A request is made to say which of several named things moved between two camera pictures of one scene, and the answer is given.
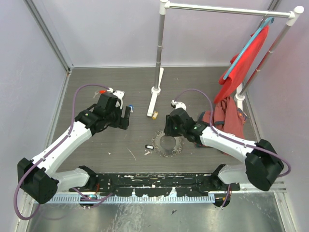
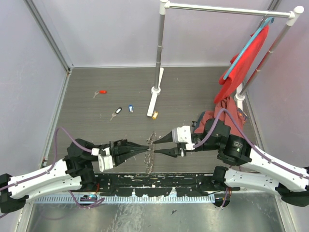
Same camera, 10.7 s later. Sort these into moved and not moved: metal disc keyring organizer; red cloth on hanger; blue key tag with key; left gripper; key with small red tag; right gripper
Moved: metal disc keyring organizer; right gripper; left gripper
Not moved: red cloth on hanger; key with small red tag; blue key tag with key
